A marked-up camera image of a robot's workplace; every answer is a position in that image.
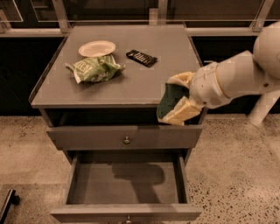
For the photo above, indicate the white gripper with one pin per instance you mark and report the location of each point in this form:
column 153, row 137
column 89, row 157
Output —
column 207, row 87

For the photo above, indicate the green and yellow sponge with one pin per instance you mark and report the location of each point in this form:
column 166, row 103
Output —
column 172, row 95

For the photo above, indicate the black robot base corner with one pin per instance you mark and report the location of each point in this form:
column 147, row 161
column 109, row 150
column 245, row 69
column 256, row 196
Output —
column 11, row 199

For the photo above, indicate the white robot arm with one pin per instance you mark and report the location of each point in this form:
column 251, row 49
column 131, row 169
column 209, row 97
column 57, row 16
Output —
column 254, row 73

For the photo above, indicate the grey top drawer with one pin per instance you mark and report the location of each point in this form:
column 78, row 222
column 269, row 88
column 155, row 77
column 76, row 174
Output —
column 89, row 138

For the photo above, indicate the grey wooden drawer cabinet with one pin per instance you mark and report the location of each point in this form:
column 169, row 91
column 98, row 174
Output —
column 131, row 97

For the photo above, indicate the grey open middle drawer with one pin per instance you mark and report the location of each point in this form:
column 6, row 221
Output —
column 106, row 188

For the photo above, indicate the dark back counter cabinets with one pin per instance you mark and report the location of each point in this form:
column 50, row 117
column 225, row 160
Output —
column 23, row 60

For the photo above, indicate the black snack bar wrapper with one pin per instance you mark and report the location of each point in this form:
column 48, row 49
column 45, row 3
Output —
column 142, row 58

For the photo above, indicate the round metal top knob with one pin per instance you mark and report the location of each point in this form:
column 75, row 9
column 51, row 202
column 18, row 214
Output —
column 126, row 140

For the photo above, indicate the round metal knob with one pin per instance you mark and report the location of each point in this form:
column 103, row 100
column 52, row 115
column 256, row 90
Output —
column 126, row 140
column 128, row 221

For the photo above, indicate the crumpled green chip bag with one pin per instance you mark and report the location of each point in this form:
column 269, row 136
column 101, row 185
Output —
column 95, row 69

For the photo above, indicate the white paper plate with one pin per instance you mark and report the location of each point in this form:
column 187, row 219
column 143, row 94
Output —
column 97, row 48

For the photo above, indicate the round metal middle knob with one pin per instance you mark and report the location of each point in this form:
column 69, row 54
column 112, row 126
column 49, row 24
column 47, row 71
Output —
column 128, row 221

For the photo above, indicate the metal railing frame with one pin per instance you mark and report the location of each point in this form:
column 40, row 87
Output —
column 54, row 18

